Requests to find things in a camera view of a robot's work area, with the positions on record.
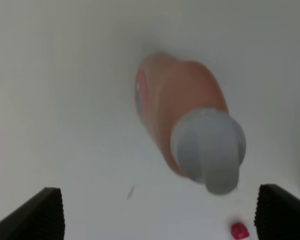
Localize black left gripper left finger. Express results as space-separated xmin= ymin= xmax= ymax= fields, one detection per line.
xmin=0 ymin=187 xmax=66 ymax=240

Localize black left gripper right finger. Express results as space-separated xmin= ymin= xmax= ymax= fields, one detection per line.
xmin=254 ymin=184 xmax=300 ymax=240

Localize white marker red caps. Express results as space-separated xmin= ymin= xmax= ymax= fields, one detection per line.
xmin=230 ymin=222 xmax=250 ymax=240

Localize pink bottle white cap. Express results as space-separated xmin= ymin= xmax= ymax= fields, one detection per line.
xmin=135 ymin=52 xmax=247 ymax=195

